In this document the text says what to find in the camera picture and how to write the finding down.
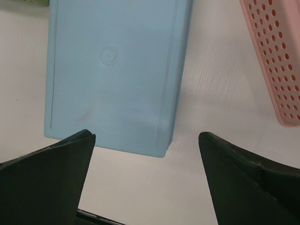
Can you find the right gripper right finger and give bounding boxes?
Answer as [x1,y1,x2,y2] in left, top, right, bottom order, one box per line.
[198,132,300,225]

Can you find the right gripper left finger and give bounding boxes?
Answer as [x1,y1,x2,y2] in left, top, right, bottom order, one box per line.
[0,129,96,225]

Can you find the blue plastic basket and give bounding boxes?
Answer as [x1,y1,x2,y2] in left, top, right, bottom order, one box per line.
[44,0,193,158]

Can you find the pink plastic basket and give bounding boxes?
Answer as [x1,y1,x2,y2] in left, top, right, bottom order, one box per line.
[240,0,300,127]

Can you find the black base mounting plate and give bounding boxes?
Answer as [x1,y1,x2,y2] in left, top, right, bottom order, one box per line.
[74,209,125,225]

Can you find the green plastic basket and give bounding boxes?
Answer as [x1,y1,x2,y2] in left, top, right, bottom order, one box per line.
[0,0,50,8]

